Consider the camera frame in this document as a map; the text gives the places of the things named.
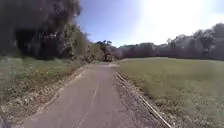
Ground gravel strip with kerb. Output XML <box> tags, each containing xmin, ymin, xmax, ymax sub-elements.
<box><xmin>113</xmin><ymin>72</ymin><xmax>174</xmax><ymax>128</ymax></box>

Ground grey asphalt path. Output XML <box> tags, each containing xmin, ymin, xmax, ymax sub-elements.
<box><xmin>12</xmin><ymin>62</ymin><xmax>144</xmax><ymax>128</ymax></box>

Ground green grass field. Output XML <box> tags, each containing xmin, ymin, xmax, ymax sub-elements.
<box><xmin>117</xmin><ymin>56</ymin><xmax>224</xmax><ymax>128</ymax></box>

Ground distant row of trees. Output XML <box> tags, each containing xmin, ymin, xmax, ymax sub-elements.
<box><xmin>111</xmin><ymin>22</ymin><xmax>224</xmax><ymax>62</ymax></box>

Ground dense dark trees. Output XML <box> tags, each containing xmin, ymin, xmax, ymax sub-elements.
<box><xmin>0</xmin><ymin>0</ymin><xmax>116</xmax><ymax>64</ymax></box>

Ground grass verge with dry leaves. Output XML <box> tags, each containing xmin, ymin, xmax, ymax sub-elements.
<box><xmin>0</xmin><ymin>55</ymin><xmax>88</xmax><ymax>125</ymax></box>

